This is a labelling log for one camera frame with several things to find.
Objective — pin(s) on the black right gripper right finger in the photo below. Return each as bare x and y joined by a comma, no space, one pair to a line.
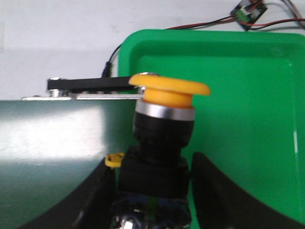
221,204

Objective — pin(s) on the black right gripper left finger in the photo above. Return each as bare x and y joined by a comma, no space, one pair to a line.
86,207

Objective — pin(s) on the yellow mushroom push button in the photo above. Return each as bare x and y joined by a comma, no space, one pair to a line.
154,177

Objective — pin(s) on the green conveyor belt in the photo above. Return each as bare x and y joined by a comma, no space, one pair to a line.
48,148

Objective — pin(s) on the green plastic tray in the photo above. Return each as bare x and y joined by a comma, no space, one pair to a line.
252,126

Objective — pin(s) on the black conveyor drive belt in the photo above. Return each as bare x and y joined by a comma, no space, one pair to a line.
107,84

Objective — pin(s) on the small black circuit board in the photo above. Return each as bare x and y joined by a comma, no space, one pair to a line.
248,12

